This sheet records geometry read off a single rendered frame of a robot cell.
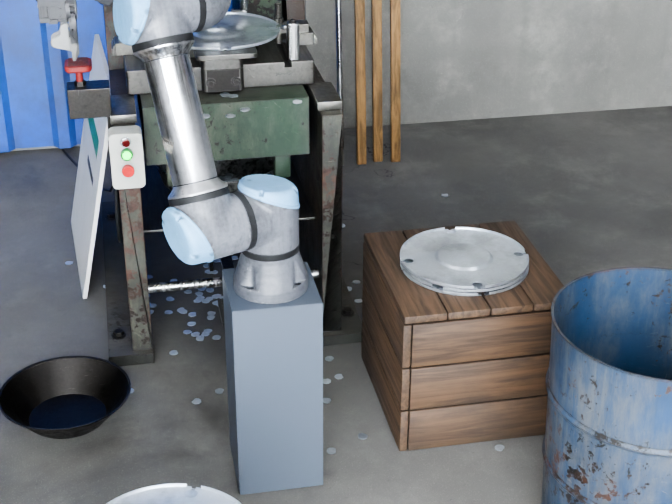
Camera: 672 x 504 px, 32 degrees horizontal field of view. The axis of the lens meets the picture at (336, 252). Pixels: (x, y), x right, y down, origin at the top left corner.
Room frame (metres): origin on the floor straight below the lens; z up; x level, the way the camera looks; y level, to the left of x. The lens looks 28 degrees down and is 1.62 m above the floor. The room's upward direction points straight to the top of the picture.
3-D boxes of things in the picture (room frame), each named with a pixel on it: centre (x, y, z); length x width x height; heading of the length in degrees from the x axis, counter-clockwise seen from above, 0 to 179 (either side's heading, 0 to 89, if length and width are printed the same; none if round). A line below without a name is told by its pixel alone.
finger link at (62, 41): (2.55, 0.60, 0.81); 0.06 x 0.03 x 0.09; 101
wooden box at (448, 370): (2.38, -0.29, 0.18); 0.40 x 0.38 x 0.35; 11
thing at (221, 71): (2.69, 0.27, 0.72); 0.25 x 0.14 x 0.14; 11
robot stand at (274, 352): (2.10, 0.13, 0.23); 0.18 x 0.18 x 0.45; 11
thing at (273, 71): (2.86, 0.30, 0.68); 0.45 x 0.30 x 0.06; 101
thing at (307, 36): (2.89, 0.14, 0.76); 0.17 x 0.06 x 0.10; 101
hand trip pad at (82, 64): (2.57, 0.58, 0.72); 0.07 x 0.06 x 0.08; 11
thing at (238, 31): (2.74, 0.28, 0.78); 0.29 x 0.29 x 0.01
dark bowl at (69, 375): (2.28, 0.62, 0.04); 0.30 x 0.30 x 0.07
